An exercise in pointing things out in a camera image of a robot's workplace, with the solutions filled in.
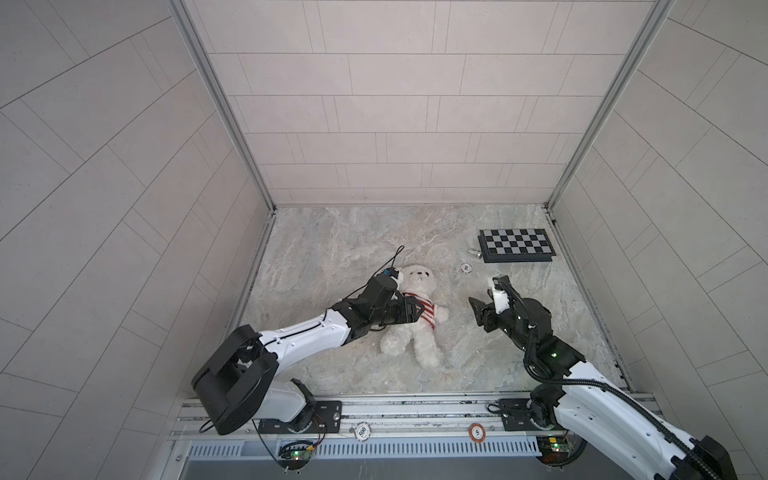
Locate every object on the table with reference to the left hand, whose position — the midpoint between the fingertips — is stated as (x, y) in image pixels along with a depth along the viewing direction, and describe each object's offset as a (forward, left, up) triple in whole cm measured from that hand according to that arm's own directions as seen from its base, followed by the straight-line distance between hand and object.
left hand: (425, 309), depth 80 cm
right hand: (+3, -14, +2) cm, 14 cm away
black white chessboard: (+26, -33, -7) cm, 43 cm away
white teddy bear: (+9, +1, 0) cm, 9 cm away
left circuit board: (-32, +30, -6) cm, 44 cm away
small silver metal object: (+25, -18, -8) cm, 32 cm away
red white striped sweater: (-1, -1, -2) cm, 2 cm away
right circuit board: (-30, -29, -9) cm, 43 cm away
